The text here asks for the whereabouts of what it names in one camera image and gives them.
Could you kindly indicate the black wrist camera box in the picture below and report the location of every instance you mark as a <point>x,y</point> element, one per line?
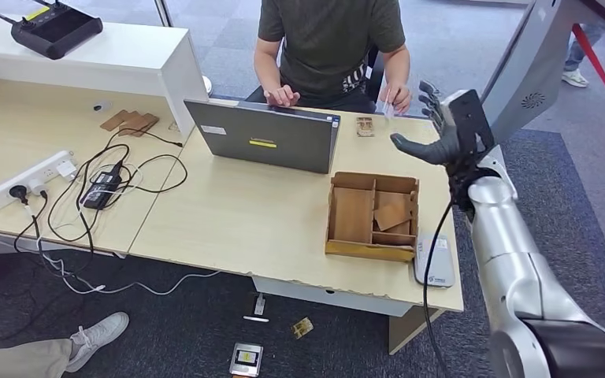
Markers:
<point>469,122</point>

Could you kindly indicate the grey display kiosk stand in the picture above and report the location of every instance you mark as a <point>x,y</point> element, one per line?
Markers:
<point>532,62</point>

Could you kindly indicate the wooden compartment box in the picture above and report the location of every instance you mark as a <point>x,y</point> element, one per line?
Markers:
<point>352,214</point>

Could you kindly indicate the black power adapter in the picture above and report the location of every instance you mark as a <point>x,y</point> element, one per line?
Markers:
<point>99,190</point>

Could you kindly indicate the white mains plug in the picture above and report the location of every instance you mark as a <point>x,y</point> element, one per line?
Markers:
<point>36,186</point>

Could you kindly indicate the white power strip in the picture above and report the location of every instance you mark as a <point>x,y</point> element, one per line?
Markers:
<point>47,168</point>

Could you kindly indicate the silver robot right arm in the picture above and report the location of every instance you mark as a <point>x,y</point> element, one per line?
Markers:
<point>506,245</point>

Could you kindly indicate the grey card reader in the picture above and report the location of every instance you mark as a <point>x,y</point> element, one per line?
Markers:
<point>441,263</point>

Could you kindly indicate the silver floor socket box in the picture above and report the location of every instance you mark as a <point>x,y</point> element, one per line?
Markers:
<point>246,360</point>

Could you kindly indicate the black remote controller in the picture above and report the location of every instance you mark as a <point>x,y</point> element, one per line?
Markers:
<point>54,31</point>

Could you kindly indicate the black office chair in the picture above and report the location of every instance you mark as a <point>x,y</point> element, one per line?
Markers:
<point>377,68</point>

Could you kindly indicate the white raised counter shelf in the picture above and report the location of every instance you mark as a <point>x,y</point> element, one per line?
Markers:
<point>99,57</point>

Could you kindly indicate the white desk support bar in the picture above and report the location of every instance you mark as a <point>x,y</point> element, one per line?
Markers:
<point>5,248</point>

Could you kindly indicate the grey metal pole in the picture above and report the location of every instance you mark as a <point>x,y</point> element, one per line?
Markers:
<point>163,13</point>

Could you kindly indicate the person's left hand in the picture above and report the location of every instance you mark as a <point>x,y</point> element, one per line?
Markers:
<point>397,98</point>

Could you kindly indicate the ID card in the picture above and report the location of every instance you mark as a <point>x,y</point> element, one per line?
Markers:
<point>389,119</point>

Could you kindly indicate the white round stanchion base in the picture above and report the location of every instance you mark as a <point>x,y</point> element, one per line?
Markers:
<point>207,85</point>

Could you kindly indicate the grey laptop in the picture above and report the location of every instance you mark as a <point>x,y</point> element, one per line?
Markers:
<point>266,138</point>

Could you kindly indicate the flat wooden key card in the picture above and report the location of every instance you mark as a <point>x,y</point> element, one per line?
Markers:
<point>391,197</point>

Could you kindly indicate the small wooden cutout piece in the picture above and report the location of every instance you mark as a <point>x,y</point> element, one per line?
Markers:
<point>365,127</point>

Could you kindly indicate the small gold cutout piece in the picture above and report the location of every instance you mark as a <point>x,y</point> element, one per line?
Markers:
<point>302,327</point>

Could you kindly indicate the person's right hand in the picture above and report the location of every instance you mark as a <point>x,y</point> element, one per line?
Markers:
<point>281,96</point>

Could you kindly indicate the small white floor device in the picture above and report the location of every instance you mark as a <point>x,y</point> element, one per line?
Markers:
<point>257,308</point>

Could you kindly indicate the person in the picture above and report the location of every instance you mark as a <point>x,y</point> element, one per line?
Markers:
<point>20,357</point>
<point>576,52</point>
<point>328,47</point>

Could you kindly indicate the wooden desk leg panel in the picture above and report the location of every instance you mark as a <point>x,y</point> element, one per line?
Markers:
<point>407,328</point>

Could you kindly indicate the tilted wooden key card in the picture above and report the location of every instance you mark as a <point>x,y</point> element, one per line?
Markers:
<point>392,216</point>

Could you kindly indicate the white charger plug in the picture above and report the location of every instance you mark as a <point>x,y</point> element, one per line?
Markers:
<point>66,170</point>

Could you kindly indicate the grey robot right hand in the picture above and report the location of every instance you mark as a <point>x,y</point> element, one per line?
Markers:
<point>433,151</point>

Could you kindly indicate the red barrier tape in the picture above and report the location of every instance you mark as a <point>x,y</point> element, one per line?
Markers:
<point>600,70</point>

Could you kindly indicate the black mains plug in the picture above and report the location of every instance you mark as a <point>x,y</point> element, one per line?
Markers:
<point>19,193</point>

